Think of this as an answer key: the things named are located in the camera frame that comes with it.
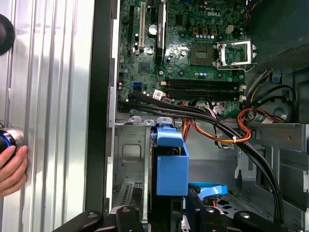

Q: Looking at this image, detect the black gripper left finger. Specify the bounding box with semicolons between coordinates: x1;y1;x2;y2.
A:
52;186;149;232

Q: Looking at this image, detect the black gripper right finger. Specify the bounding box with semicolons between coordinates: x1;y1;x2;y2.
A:
185;183;291;232

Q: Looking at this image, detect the blue data wire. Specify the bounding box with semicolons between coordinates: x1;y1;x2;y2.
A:
188;182;229;202

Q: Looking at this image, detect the hard disk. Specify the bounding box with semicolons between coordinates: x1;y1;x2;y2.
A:
147;123;190;232

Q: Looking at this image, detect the round black tool blue ring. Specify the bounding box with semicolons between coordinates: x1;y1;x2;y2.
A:
0;129;25;167

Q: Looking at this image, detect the metal disk bay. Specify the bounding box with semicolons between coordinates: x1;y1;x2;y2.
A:
113;115;185;232

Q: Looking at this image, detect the person's bare hand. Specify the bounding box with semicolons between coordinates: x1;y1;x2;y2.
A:
0;145;29;197

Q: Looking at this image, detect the metal optical drive cage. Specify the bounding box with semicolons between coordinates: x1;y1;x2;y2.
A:
246;70;309;213

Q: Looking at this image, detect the black RAM slot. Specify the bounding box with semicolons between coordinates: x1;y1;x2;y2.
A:
167;89;243;97
167;78;243;85
167;95;243;102
167;84;243;90

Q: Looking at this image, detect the black PC case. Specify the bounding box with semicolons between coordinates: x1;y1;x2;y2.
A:
84;0;309;232

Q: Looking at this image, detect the green motherboard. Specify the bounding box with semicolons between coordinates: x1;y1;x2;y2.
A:
117;0;250;118

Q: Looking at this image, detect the CPU socket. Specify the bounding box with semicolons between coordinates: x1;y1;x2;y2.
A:
191;43;215;68

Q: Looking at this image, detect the metal socket cover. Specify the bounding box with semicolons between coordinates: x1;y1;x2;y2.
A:
216;40;253;68

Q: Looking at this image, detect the black expansion slot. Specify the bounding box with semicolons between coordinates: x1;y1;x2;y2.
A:
128;4;135;54

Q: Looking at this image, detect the white expansion slot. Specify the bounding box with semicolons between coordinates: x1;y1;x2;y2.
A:
138;0;146;48

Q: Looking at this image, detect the grey power supply unit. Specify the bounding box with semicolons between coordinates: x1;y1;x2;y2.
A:
246;0;309;71

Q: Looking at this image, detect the round black knob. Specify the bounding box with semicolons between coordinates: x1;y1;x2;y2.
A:
0;13;16;57

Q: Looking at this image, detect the thin grey wire bundle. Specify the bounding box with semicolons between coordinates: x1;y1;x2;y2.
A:
201;100;236;151

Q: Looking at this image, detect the orange yellow wire bundle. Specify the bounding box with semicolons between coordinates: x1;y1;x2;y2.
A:
182;107;288;145

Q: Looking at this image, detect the smooth black cable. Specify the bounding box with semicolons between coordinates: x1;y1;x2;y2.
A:
117;99;287;225

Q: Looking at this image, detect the braided black cable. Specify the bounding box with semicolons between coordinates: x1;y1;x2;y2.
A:
127;91;287;225

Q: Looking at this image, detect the yellow black wire bundle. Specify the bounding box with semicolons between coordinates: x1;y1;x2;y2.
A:
245;69;275;108

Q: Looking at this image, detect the wire locking lever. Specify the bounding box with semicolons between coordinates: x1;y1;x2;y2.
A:
215;62;258;73

